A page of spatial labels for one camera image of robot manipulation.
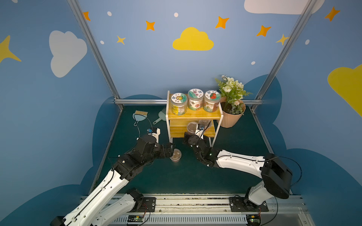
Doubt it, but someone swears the clear soil cup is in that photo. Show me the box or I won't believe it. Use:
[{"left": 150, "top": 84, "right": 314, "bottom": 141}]
[
  {"left": 198, "top": 119, "right": 211, "bottom": 131},
  {"left": 170, "top": 148, "right": 182, "bottom": 163},
  {"left": 187, "top": 121, "right": 198, "bottom": 135}
]

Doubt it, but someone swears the sunflower label seed jar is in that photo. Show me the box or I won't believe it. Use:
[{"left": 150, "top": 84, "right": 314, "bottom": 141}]
[{"left": 171, "top": 93, "right": 188, "bottom": 115}]

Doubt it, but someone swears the pink flower label seed jar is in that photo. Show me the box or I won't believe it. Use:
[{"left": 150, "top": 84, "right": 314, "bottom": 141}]
[{"left": 188, "top": 89, "right": 204, "bottom": 111}]

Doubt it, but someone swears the strawberry label seed jar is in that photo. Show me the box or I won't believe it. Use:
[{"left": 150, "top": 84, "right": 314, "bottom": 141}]
[{"left": 203, "top": 90, "right": 221, "bottom": 113}]

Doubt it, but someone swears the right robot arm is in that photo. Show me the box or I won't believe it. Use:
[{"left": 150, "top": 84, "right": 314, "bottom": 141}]
[{"left": 184, "top": 133, "right": 293, "bottom": 210}]

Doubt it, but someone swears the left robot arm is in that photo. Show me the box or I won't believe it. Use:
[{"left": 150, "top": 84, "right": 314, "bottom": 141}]
[{"left": 50, "top": 135, "right": 174, "bottom": 226}]

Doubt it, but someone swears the yellow wooden two-tier shelf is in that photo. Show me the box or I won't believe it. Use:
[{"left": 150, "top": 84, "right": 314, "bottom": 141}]
[{"left": 166, "top": 91, "right": 223, "bottom": 143}]

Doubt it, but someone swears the blue dustpan brush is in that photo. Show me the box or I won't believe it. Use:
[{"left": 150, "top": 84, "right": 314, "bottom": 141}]
[{"left": 133, "top": 110, "right": 148, "bottom": 126}]

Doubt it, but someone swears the pink pot with flowers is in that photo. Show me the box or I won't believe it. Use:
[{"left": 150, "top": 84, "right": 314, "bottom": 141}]
[{"left": 216, "top": 75, "right": 251, "bottom": 128}]

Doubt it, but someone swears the left green circuit board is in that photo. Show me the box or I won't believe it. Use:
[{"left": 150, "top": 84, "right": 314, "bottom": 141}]
[{"left": 127, "top": 215, "right": 144, "bottom": 223}]

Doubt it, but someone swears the green circuit board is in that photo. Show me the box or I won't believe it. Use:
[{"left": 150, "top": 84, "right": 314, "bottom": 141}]
[
  {"left": 127, "top": 215, "right": 144, "bottom": 223},
  {"left": 246, "top": 215, "right": 261, "bottom": 226}
]

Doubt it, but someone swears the right green circuit board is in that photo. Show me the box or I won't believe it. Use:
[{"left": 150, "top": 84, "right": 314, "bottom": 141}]
[{"left": 246, "top": 215, "right": 261, "bottom": 226}]

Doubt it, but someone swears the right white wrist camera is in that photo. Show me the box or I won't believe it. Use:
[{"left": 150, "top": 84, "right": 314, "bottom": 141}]
[{"left": 195, "top": 123, "right": 207, "bottom": 138}]

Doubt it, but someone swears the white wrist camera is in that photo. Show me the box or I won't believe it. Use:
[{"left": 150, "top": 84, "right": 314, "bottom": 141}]
[
  {"left": 147, "top": 127, "right": 161, "bottom": 143},
  {"left": 195, "top": 123, "right": 207, "bottom": 138}
]

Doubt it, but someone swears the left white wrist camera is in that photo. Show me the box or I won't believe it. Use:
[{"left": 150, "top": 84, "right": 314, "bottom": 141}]
[{"left": 147, "top": 127, "right": 161, "bottom": 143}]

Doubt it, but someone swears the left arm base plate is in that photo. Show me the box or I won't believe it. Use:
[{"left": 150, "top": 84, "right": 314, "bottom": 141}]
[{"left": 135, "top": 197, "right": 156, "bottom": 212}]

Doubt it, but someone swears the aluminium front rail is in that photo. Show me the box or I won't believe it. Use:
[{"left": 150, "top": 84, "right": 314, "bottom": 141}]
[{"left": 93, "top": 191, "right": 315, "bottom": 226}]

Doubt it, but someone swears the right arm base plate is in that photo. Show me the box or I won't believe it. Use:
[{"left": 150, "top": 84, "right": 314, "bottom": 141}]
[{"left": 229, "top": 196, "right": 269, "bottom": 212}]

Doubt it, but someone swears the left aluminium frame post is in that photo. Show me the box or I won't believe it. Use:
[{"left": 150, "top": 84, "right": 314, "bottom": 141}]
[{"left": 67, "top": 0, "right": 123, "bottom": 111}]

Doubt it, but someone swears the aluminium frame post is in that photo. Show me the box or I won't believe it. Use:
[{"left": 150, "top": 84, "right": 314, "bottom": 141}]
[
  {"left": 67, "top": 0, "right": 123, "bottom": 111},
  {"left": 251, "top": 0, "right": 318, "bottom": 112}
]

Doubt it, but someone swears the right aluminium frame post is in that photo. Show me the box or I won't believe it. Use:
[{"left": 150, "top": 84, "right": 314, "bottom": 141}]
[{"left": 251, "top": 0, "right": 318, "bottom": 112}]

